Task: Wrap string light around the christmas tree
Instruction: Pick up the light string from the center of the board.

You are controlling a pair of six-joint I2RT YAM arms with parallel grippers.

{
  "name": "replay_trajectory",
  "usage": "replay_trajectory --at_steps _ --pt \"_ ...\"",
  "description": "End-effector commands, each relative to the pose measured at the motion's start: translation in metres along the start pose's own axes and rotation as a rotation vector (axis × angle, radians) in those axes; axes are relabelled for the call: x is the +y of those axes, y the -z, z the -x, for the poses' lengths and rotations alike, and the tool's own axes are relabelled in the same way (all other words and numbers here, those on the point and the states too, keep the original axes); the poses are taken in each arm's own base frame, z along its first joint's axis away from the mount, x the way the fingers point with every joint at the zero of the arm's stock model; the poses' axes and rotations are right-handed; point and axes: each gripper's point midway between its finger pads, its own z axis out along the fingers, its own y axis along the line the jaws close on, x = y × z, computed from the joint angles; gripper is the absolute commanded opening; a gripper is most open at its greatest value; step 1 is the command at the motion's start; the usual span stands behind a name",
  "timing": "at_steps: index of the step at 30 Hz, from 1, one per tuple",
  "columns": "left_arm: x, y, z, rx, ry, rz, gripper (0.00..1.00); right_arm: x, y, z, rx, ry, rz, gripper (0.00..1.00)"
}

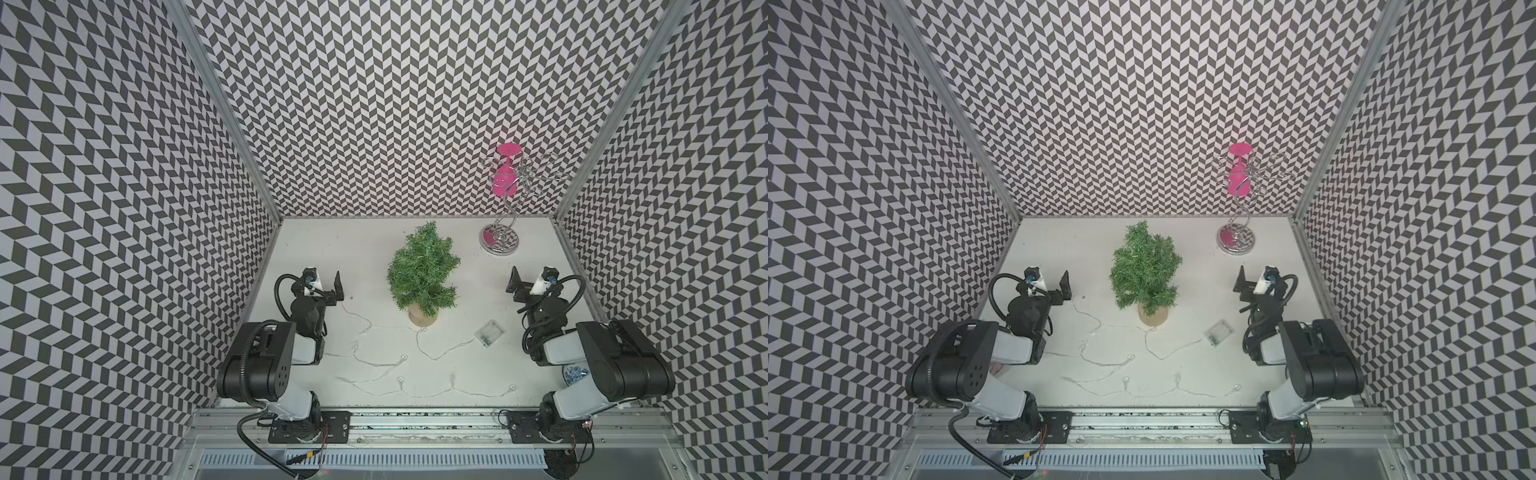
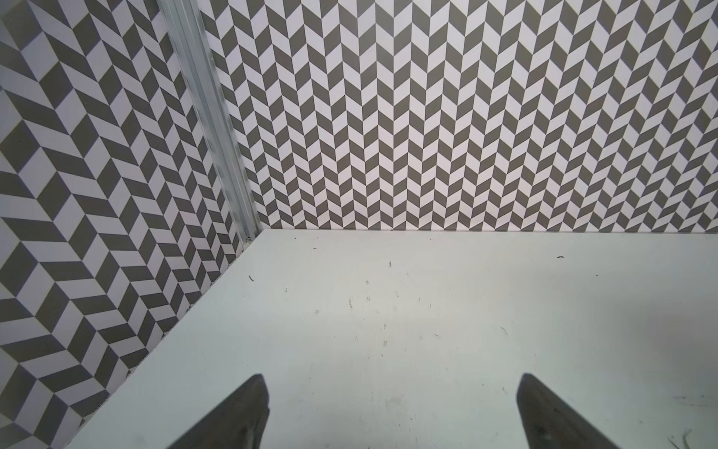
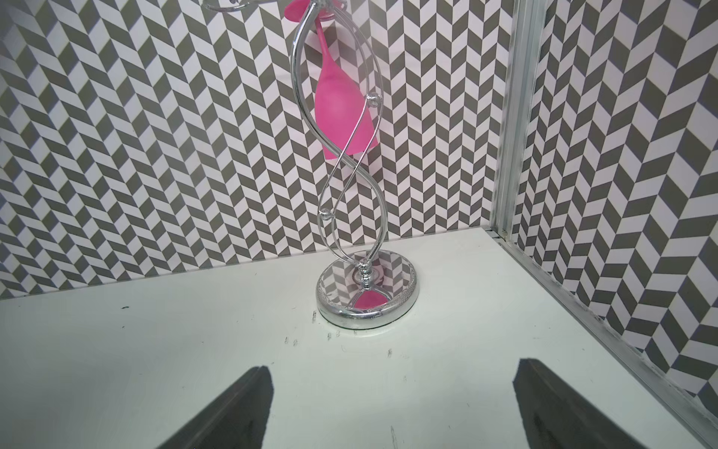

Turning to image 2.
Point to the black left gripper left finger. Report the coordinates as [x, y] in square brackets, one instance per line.
[238, 421]

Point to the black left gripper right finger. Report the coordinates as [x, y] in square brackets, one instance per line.
[549, 422]

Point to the aluminium corner post left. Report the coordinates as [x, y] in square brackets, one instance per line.
[188, 38]

